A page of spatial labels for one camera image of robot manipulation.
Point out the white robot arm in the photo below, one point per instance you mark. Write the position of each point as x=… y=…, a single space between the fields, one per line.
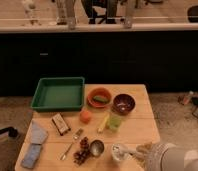
x=168 y=157

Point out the purple grape bunch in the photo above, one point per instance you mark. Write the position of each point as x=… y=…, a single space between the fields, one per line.
x=83 y=153

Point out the clear handled brush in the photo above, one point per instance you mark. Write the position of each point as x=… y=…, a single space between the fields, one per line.
x=127 y=151

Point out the green plastic tray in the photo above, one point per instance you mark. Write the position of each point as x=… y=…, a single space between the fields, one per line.
x=59 y=94

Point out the brown snack packet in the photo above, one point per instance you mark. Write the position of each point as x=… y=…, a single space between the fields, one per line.
x=60 y=124

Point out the small metal cup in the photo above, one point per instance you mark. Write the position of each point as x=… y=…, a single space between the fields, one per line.
x=97 y=148

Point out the silver fork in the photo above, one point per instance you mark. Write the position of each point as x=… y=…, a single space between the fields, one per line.
x=76 y=136

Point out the white paper cup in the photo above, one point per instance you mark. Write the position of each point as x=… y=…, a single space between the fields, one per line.
x=118 y=158

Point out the blue folded cloth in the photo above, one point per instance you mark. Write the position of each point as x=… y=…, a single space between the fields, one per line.
x=38 y=133

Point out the orange fruit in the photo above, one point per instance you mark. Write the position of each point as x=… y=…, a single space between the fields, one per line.
x=85 y=116

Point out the dark brown bowl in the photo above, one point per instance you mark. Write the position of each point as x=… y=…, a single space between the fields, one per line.
x=123 y=104

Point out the orange bowl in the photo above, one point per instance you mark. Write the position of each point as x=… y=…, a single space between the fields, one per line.
x=101 y=92

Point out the black chair base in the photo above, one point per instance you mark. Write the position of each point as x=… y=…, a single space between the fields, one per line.
x=10 y=131

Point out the green cucumber toy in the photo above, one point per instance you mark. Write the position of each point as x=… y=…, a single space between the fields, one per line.
x=101 y=99

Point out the clutter on floor right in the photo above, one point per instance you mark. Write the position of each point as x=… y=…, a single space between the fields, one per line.
x=190 y=98

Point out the green plastic cup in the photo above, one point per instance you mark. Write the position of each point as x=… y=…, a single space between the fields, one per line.
x=114 y=122

